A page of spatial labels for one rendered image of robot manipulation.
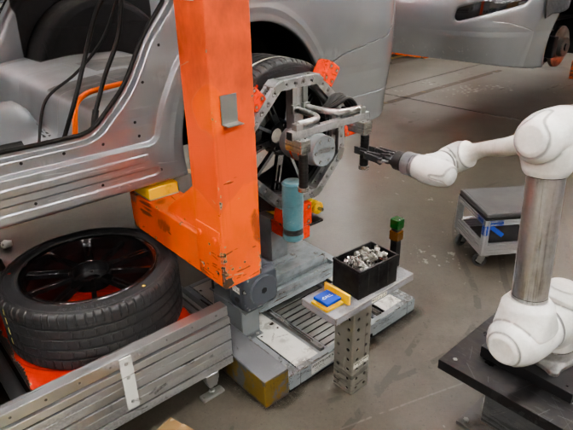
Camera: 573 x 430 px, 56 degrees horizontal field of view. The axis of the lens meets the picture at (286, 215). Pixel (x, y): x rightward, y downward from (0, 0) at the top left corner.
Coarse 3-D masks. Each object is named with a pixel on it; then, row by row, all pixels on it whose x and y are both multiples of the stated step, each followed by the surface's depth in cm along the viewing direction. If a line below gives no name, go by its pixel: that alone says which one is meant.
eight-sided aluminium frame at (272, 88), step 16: (272, 80) 206; (288, 80) 207; (304, 80) 213; (320, 80) 218; (272, 96) 205; (320, 96) 229; (256, 128) 204; (336, 128) 236; (336, 144) 239; (336, 160) 242; (320, 176) 240; (272, 192) 221; (320, 192) 240
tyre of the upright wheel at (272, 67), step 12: (252, 60) 218; (264, 60) 215; (276, 60) 213; (288, 60) 216; (300, 60) 221; (252, 72) 208; (264, 72) 209; (276, 72) 213; (288, 72) 217; (300, 72) 221; (264, 204) 232
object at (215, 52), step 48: (192, 0) 147; (240, 0) 151; (192, 48) 154; (240, 48) 157; (192, 96) 163; (240, 96) 162; (192, 144) 171; (240, 144) 168; (240, 192) 174; (240, 240) 181
